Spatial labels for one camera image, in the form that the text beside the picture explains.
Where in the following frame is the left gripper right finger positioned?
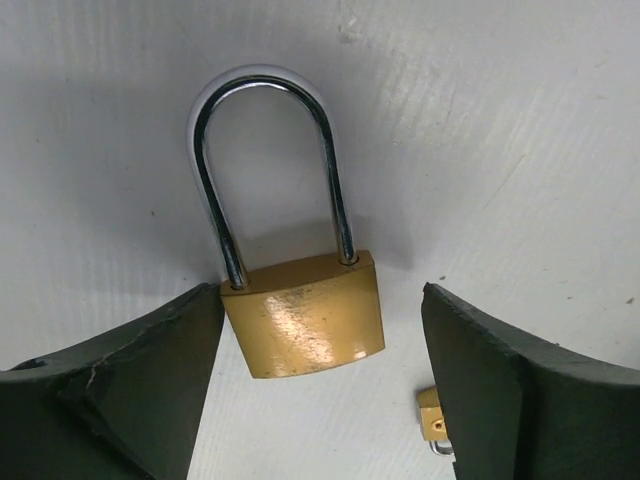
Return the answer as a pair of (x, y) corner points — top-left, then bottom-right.
(421, 283), (639, 479)

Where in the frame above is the large brass padlock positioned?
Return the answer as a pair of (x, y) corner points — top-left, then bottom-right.
(187, 64), (385, 379)

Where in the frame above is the small brass padlock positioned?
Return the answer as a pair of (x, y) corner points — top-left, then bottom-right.
(416, 386), (454, 457)

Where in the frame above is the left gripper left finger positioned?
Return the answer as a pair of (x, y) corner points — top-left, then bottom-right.
(1, 283), (224, 479)

